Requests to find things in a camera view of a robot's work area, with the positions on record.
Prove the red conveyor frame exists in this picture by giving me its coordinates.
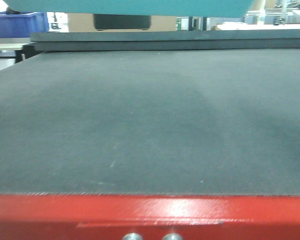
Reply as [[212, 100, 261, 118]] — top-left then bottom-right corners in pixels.
[[0, 194, 300, 240]]

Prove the brown cardboard box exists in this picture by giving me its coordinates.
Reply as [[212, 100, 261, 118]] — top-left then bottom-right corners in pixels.
[[67, 13, 177, 33]]

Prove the blue crate on table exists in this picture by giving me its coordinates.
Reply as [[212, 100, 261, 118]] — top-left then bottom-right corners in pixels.
[[0, 11, 50, 39]]

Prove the light blue plastic bin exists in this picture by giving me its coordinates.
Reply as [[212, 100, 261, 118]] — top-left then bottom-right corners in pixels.
[[5, 0, 254, 18]]

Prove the dark grey conveyor belt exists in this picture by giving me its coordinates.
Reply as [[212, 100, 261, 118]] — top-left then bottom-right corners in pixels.
[[0, 29, 300, 196]]

